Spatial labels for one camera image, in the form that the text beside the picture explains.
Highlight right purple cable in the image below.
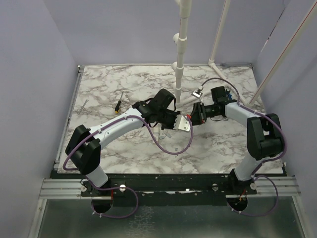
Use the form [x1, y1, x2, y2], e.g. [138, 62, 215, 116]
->
[198, 78, 288, 217]

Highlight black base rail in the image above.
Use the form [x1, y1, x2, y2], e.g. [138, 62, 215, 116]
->
[51, 170, 273, 206]

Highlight white staple box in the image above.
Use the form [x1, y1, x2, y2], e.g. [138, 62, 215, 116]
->
[155, 127, 166, 140]

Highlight small silver wrench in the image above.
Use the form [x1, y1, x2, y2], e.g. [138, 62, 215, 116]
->
[78, 99, 89, 114]

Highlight purple cable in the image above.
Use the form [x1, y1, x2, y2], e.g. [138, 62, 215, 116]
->
[63, 116, 194, 219]
[198, 78, 288, 217]

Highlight white PVC pipe frame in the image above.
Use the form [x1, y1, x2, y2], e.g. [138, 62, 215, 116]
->
[170, 0, 317, 110]

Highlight blue handled pliers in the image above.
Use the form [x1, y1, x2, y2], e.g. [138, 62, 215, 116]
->
[225, 89, 232, 100]

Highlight yellow black screwdriver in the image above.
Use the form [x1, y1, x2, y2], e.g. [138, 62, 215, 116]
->
[114, 91, 124, 114]

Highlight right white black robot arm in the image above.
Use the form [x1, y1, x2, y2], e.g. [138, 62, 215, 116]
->
[190, 86, 286, 194]

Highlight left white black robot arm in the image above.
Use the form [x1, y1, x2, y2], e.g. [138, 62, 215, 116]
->
[65, 89, 180, 196]

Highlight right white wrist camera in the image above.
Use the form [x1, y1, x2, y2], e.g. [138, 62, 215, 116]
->
[192, 85, 204, 102]

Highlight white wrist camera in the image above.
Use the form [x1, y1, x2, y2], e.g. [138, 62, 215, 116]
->
[192, 85, 204, 102]
[173, 115, 190, 132]

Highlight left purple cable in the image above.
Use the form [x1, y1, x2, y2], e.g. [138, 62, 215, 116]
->
[63, 116, 194, 219]

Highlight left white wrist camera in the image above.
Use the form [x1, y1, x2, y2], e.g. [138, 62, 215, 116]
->
[173, 115, 190, 132]

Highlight aluminium extrusion rail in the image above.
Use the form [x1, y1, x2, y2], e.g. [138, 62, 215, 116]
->
[39, 177, 301, 200]

